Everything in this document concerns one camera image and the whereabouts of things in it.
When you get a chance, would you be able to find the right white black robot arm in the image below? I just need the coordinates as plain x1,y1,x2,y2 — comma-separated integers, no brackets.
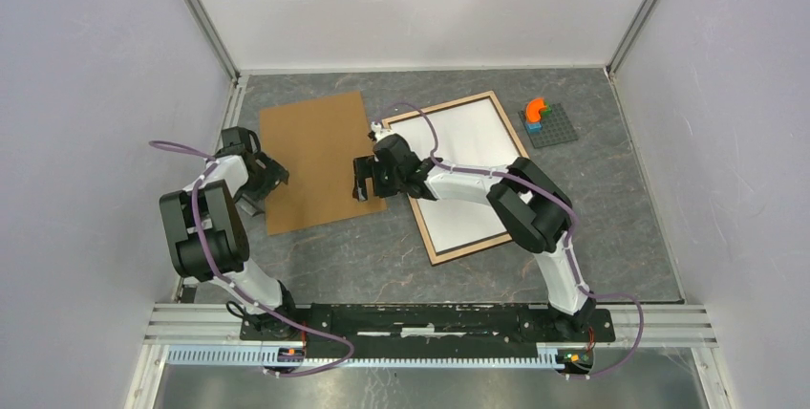
352,130,596,340

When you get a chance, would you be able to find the aluminium rail frame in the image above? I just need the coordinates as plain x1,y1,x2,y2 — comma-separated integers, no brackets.
143,304,719,348

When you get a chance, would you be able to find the blue building block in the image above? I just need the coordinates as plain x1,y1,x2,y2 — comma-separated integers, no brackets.
524,121,543,134

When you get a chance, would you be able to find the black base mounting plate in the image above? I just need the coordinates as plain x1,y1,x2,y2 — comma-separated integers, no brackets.
238,303,616,359

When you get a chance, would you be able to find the green building block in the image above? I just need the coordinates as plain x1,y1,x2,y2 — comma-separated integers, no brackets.
540,104,552,118

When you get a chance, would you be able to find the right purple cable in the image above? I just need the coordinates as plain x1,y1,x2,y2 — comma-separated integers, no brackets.
370,101,646,380

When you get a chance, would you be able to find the grey building block baseplate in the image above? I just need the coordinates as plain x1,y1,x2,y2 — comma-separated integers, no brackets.
518,104,579,149

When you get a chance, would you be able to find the wooden picture frame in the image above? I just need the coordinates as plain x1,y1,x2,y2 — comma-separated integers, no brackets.
381,90,531,267

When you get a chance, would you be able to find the white slotted cable duct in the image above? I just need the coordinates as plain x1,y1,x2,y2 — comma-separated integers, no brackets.
165,345,564,371

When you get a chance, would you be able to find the brown cardboard backing board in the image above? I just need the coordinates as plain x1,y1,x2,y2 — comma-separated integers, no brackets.
259,91,387,236

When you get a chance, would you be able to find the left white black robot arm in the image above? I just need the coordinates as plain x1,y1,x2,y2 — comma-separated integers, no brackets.
150,126,300,340

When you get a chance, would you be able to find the orange arch block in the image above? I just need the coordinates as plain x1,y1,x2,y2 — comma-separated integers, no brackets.
524,97,546,122

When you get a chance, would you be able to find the landscape photo print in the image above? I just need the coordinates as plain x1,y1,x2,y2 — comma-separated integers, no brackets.
387,97,524,255

